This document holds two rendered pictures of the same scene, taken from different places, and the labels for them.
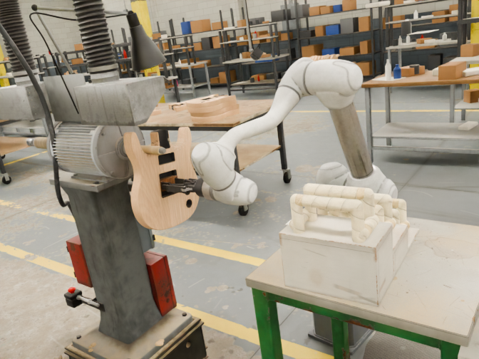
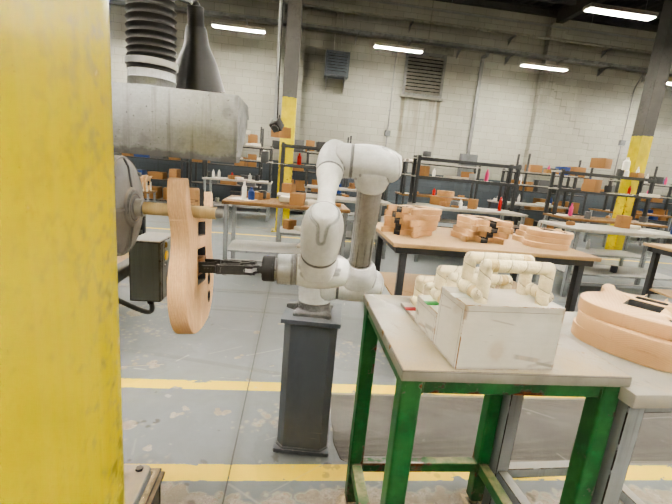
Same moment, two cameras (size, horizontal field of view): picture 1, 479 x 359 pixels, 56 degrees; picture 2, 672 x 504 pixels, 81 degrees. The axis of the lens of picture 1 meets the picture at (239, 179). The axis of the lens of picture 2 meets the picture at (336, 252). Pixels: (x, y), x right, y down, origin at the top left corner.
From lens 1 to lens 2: 1.09 m
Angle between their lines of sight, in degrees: 44
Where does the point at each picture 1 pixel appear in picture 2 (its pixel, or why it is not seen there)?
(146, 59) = (210, 78)
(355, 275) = (539, 340)
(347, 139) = (369, 227)
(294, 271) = (472, 349)
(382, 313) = (563, 374)
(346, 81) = (397, 167)
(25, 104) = not seen: outside the picture
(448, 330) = (617, 376)
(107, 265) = not seen: hidden behind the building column
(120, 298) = not seen: hidden behind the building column
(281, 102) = (334, 178)
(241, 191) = (343, 269)
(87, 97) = (126, 102)
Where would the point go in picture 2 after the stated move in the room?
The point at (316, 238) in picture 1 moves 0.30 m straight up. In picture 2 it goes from (508, 306) to (532, 182)
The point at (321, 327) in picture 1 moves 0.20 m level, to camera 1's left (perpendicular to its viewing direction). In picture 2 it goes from (292, 436) to (257, 454)
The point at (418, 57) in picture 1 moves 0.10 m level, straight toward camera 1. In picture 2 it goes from (217, 191) to (217, 192)
